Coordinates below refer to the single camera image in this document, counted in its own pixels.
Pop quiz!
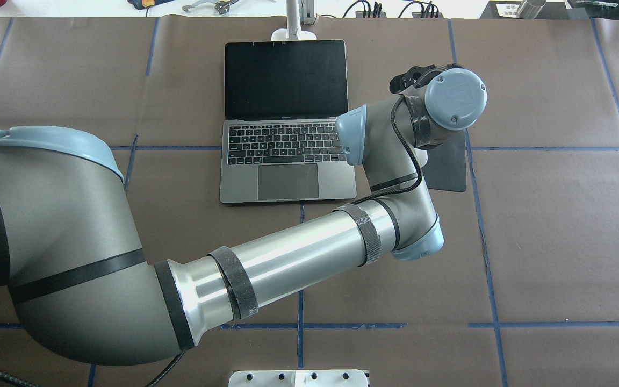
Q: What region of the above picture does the black mouse pad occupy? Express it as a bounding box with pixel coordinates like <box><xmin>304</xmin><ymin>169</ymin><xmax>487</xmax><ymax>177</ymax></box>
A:
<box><xmin>422</xmin><ymin>131</ymin><xmax>467</xmax><ymax>192</ymax></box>

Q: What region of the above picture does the white computer mouse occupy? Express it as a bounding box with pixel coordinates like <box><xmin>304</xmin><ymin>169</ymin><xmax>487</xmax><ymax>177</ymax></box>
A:
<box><xmin>413</xmin><ymin>148</ymin><xmax>428</xmax><ymax>169</ymax></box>

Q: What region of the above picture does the white desk lamp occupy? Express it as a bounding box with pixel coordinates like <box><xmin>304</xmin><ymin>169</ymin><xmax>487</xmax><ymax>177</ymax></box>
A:
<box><xmin>270</xmin><ymin>1</ymin><xmax>318</xmax><ymax>41</ymax></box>

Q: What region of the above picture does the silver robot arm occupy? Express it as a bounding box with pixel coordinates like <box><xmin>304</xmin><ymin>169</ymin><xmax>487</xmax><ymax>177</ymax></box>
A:
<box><xmin>0</xmin><ymin>64</ymin><xmax>488</xmax><ymax>367</ymax></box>

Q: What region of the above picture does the grey laptop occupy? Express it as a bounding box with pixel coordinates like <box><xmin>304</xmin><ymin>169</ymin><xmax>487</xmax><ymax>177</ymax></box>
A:
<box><xmin>219</xmin><ymin>40</ymin><xmax>357</xmax><ymax>205</ymax></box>

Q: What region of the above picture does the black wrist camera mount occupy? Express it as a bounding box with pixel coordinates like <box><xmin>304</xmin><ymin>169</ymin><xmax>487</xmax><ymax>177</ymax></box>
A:
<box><xmin>389</xmin><ymin>63</ymin><xmax>463</xmax><ymax>95</ymax></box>

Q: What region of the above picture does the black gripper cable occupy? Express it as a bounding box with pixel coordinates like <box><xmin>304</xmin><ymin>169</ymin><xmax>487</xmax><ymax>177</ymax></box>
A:
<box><xmin>352</xmin><ymin>96</ymin><xmax>424</xmax><ymax>205</ymax></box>

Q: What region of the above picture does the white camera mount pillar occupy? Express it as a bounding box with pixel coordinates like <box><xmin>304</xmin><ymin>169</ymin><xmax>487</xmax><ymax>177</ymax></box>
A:
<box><xmin>228</xmin><ymin>368</ymin><xmax>371</xmax><ymax>386</ymax></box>

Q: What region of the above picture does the steel cup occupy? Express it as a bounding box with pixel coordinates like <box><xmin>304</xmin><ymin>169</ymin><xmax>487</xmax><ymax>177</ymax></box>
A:
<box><xmin>515</xmin><ymin>0</ymin><xmax>547</xmax><ymax>20</ymax></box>

